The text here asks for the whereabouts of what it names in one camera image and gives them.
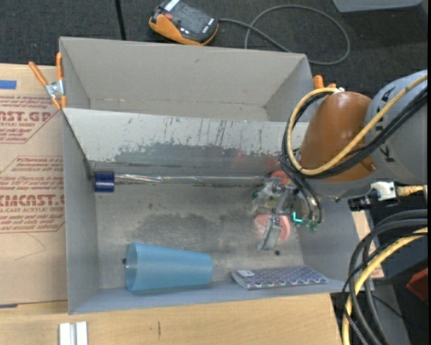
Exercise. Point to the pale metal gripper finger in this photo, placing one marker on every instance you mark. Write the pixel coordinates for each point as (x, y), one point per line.
(269, 194)
(271, 234)

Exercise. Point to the orange-red round thing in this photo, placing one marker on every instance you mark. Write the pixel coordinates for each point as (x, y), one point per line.
(278, 175)

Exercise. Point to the light blue plastic cup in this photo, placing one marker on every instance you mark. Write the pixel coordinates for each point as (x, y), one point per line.
(165, 268)

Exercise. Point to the blue patterned flat packet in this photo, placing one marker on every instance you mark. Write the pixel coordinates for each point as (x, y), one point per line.
(280, 277)

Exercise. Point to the pink round soft thing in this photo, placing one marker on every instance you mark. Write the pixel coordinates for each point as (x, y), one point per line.
(286, 230)

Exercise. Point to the black cylinder on white bracket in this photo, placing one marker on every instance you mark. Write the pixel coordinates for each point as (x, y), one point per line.
(382, 190)

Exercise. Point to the clear tube with blue cap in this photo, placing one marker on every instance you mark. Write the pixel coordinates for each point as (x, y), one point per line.
(105, 181)

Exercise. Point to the brown cardboard board, red print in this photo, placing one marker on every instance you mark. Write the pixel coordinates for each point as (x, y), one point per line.
(28, 192)

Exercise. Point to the grey metal bin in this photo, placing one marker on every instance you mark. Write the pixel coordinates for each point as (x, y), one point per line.
(186, 225)

